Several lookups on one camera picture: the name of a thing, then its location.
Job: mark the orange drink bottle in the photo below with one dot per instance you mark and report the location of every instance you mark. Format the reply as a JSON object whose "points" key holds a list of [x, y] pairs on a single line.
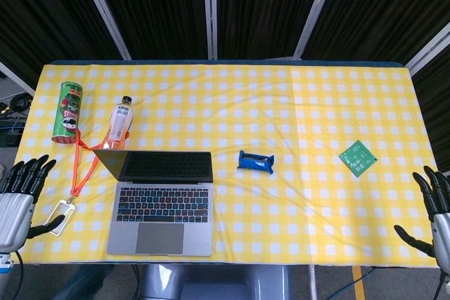
{"points": [[119, 121]]}

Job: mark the grey open laptop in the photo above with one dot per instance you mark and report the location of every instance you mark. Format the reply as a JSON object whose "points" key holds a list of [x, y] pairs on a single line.
{"points": [[161, 208]]}

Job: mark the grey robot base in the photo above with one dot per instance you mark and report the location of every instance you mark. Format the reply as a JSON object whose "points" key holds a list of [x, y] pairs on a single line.
{"points": [[214, 280]]}

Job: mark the blue Oreo cookie pack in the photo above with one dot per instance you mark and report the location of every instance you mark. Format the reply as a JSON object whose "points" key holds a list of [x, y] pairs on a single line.
{"points": [[256, 162]]}

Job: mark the green square packet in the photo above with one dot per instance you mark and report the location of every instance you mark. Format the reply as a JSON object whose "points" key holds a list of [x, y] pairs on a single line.
{"points": [[358, 158]]}

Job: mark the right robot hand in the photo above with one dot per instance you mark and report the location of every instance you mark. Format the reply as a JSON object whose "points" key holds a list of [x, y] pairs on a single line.
{"points": [[436, 208]]}

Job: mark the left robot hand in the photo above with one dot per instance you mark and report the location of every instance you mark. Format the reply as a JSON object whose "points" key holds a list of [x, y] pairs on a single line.
{"points": [[13, 208]]}

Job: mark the green Pringles can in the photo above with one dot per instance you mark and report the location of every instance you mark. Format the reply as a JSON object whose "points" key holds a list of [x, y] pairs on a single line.
{"points": [[67, 113]]}

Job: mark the yellow checkered tablecloth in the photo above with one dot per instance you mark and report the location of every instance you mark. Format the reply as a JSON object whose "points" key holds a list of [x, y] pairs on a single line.
{"points": [[281, 110]]}

